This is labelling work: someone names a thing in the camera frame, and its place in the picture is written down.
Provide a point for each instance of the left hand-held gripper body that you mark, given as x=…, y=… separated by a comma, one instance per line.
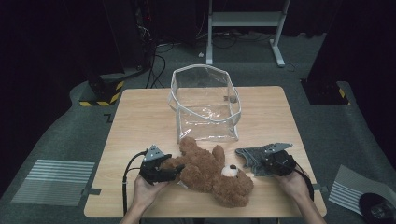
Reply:
x=154, y=169

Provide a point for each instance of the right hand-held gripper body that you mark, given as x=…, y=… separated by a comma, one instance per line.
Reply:
x=278, y=163

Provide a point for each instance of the grey fluffy doll garment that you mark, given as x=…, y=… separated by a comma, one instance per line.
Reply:
x=249, y=158

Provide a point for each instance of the brown teddy bear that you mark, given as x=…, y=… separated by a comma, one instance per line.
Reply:
x=208, y=177

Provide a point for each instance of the clear plastic bag white trim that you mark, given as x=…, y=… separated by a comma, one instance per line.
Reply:
x=204, y=102

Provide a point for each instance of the person's left hand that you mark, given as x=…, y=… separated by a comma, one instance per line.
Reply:
x=146, y=189

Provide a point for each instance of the person's right hand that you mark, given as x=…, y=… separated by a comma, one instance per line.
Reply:
x=291, y=185

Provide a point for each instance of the striped grey sheet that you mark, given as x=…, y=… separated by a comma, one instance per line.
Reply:
x=53, y=183
x=351, y=189

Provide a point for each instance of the black base yellow-black stripes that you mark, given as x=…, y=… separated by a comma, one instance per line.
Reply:
x=323, y=91
x=102, y=90

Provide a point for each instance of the black round object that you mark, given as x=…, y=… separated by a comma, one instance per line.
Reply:
x=376, y=208

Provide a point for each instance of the white metal stand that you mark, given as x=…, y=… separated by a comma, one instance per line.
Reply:
x=246, y=19

